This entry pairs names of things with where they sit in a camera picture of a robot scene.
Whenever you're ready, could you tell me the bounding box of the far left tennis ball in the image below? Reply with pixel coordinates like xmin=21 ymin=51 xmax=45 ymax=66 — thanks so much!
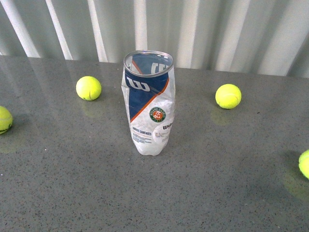
xmin=0 ymin=106 xmax=13 ymax=134

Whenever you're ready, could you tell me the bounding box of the clear plastic tennis ball can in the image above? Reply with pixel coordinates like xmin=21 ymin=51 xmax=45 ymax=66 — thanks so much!
xmin=121 ymin=50 xmax=176 ymax=156

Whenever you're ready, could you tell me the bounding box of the white pleated curtain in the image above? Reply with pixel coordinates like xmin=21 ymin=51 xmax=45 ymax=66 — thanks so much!
xmin=0 ymin=0 xmax=309 ymax=77

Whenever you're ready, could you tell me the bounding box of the far right Wilson tennis ball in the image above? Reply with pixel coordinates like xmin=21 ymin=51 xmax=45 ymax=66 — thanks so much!
xmin=298 ymin=150 xmax=309 ymax=179

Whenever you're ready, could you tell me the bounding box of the right centre tennis ball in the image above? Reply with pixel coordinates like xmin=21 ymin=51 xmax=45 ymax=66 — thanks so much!
xmin=215 ymin=84 xmax=242 ymax=109

